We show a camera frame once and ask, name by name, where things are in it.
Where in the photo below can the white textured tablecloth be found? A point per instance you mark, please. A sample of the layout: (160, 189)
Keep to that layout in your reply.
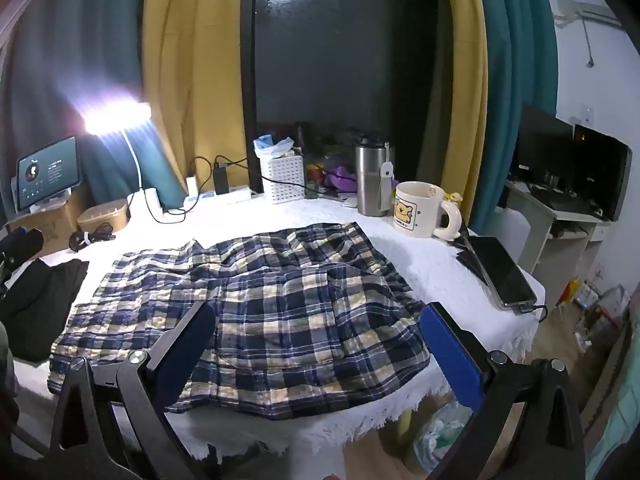
(430, 265)

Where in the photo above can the white power strip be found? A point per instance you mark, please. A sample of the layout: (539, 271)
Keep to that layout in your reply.
(230, 195)

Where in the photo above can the grey computer desk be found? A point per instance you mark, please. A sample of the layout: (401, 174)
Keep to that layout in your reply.
(540, 215)

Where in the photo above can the white air conditioner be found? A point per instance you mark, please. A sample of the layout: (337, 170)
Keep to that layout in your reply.
(585, 10)

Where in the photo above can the blue yellow plaid shirt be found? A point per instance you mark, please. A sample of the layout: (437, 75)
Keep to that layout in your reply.
(300, 310)

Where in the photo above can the cardboard box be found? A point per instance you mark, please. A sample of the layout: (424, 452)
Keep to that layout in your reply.
(50, 222)

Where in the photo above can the white plastic bag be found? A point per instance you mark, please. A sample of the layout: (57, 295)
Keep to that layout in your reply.
(440, 430)

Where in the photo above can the teal curtain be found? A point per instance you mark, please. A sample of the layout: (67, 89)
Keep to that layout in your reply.
(75, 35)
(520, 85)

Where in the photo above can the yellow curtain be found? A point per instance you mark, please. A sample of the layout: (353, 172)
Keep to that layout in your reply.
(460, 60)
(190, 60)

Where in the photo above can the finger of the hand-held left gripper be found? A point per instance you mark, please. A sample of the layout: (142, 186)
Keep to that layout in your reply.
(22, 247)

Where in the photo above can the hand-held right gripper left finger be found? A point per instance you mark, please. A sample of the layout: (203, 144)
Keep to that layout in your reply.
(187, 355)

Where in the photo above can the stainless steel tumbler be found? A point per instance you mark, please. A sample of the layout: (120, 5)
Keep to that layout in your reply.
(367, 185)

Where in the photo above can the white lamp base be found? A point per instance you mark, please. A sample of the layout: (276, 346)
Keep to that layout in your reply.
(150, 202)

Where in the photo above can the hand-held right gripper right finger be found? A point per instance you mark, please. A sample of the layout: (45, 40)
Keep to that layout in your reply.
(452, 355)

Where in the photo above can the black smartphone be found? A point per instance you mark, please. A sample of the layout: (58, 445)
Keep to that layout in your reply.
(500, 270)

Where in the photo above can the cream mug with bear print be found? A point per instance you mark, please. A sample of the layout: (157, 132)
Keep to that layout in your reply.
(415, 210)

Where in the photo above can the white plastic basket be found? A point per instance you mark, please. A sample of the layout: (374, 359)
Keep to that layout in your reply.
(282, 180)

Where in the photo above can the black notebook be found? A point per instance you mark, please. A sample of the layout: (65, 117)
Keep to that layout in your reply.
(467, 260)

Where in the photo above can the black power adapter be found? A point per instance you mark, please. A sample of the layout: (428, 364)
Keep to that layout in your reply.
(221, 180)

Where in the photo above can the black monitor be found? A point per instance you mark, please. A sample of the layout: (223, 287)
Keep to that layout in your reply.
(600, 175)
(540, 145)

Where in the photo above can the tablet with lit screen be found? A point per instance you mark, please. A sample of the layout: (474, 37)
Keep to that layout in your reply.
(47, 170)

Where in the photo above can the white charger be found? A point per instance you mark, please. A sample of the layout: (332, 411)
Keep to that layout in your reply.
(192, 185)

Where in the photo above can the tan lidded box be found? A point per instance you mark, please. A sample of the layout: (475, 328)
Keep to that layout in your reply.
(102, 217)

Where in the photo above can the dark window pane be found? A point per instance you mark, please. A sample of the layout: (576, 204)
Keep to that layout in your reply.
(340, 50)

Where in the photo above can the purple cloth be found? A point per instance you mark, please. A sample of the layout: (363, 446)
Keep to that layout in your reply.
(340, 177)

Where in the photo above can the black cloth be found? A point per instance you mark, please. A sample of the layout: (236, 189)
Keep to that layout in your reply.
(40, 305)

